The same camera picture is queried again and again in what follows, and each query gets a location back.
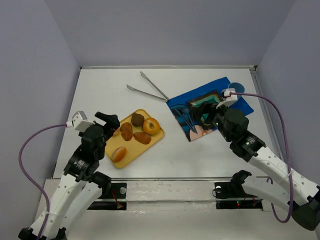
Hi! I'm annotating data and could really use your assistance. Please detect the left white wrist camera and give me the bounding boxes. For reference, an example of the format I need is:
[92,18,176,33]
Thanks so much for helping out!
[66,111,95,133]

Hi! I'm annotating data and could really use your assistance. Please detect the dark brown round bread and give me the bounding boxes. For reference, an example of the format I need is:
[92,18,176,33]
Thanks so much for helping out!
[130,112,145,127]

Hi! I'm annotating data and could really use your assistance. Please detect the brown oblong bread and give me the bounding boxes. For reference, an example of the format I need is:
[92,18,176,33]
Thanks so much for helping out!
[120,122,133,142]

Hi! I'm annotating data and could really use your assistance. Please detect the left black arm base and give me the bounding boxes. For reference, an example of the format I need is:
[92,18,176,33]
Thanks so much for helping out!
[87,179,127,211]

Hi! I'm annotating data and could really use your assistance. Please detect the yellow plastic tray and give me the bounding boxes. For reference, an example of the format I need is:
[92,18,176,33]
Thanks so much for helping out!
[105,109,165,169]

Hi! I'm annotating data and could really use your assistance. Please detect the brown croissant bread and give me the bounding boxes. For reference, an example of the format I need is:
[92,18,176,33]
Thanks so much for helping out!
[133,132,152,145]

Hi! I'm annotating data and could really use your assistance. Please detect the metal tongs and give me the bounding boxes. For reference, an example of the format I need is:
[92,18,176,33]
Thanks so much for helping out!
[125,70,169,102]

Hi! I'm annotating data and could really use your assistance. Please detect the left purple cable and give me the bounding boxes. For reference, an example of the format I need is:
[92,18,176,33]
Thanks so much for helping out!
[19,123,68,238]

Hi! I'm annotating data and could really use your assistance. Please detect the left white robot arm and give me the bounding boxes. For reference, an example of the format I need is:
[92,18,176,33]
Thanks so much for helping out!
[18,111,120,240]

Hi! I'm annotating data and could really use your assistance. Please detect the green square plate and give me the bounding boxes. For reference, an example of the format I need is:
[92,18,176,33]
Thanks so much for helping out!
[187,90,223,130]

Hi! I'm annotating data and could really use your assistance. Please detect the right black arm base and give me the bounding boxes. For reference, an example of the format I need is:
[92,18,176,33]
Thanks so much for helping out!
[212,170,263,210]

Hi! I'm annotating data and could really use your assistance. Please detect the small bun behind gripper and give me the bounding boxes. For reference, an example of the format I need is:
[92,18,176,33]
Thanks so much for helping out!
[112,128,121,137]

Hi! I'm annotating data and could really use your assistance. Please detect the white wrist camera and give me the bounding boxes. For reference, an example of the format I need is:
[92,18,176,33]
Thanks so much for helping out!
[216,88,238,109]
[66,111,95,133]

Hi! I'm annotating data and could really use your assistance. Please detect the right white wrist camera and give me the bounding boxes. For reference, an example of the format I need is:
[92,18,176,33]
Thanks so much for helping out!
[216,88,238,109]

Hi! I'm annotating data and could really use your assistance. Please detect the golden bagel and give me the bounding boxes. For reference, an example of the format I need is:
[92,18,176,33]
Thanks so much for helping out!
[142,117,160,136]

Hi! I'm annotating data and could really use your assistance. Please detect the light split bun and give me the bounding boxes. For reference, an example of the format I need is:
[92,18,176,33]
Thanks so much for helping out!
[111,146,127,163]

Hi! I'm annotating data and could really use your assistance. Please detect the blue patterned placemat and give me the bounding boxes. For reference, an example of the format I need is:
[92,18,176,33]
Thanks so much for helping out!
[166,76,255,143]

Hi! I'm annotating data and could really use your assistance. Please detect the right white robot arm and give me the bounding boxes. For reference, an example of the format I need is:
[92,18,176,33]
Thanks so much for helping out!
[191,101,320,231]

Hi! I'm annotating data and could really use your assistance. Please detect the blue plastic cup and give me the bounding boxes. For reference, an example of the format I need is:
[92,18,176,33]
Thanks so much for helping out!
[228,82,245,93]

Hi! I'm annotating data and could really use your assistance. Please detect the blue plastic fork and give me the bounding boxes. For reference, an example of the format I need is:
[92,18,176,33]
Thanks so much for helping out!
[174,108,198,134]

